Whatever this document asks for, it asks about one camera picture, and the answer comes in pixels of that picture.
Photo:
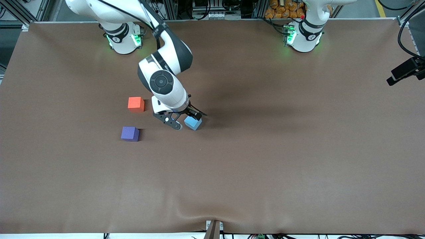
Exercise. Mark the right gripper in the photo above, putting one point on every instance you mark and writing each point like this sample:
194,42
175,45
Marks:
192,110

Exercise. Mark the blue foam block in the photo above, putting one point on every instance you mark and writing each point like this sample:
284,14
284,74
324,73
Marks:
193,124

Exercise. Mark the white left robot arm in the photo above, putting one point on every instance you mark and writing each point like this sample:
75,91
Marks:
303,41

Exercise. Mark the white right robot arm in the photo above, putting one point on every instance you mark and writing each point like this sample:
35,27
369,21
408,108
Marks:
166,86

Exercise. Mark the orange foam block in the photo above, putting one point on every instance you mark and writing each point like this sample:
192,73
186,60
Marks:
136,104

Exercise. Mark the purple foam block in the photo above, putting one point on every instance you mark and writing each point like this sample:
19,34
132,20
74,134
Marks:
130,133

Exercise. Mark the brown table cloth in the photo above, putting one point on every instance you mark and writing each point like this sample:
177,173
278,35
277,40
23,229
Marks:
212,166

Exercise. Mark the small white power strip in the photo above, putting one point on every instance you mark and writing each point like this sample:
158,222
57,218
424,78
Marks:
216,15

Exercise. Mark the orange lumpy bag pile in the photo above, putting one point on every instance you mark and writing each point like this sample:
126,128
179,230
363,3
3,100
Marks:
285,8

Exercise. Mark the aluminium frame post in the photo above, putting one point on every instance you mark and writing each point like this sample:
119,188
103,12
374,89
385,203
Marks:
411,13
15,13

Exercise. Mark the brown camera stand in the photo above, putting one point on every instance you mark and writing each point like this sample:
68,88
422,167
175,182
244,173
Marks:
213,230

